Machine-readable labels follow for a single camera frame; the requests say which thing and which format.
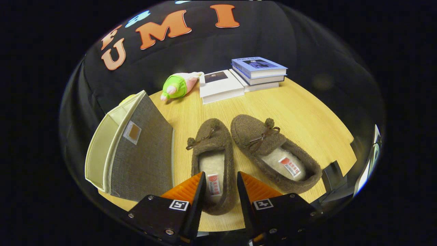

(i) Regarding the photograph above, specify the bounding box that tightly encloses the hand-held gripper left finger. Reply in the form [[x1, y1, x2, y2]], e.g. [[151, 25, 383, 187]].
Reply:
[[125, 172, 207, 245]]

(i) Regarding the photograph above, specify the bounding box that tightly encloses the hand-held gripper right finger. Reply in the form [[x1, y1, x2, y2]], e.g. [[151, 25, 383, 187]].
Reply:
[[237, 171, 325, 245]]

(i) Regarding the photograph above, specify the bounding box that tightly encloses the brown fuzzy shoe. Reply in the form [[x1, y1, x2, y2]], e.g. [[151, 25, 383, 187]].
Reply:
[[186, 118, 237, 216], [230, 114, 322, 194]]

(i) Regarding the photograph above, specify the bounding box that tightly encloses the grey fabric storage box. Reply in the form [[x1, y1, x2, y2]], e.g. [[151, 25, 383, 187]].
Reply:
[[85, 90, 175, 202]]

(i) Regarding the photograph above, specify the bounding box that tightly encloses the black stand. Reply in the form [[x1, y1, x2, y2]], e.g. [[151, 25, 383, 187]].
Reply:
[[321, 161, 355, 205]]

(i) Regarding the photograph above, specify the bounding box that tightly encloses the white book with dark photo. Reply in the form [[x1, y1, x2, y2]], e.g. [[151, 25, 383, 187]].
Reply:
[[199, 69, 245, 105]]

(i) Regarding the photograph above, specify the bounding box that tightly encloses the green and pink plush toy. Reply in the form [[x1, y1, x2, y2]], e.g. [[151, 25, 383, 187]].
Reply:
[[160, 72, 204, 102]]

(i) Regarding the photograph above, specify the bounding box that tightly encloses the grey book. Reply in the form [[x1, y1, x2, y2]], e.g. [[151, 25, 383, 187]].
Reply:
[[236, 70, 285, 86]]

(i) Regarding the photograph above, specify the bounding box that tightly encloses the white flat panel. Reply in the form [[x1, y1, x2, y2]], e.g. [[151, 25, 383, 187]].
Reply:
[[353, 125, 382, 197]]

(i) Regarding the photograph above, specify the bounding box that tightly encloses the blue cover book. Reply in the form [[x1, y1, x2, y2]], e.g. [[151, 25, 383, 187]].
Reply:
[[231, 57, 288, 80]]

